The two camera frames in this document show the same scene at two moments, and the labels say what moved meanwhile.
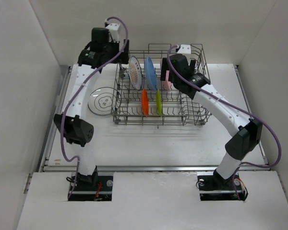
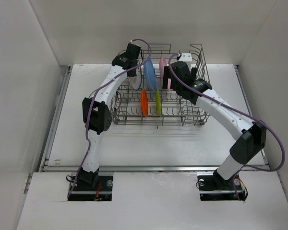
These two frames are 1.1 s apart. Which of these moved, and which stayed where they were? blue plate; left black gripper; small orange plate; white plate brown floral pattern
Moved: left black gripper
Stayed: blue plate; white plate brown floral pattern; small orange plate
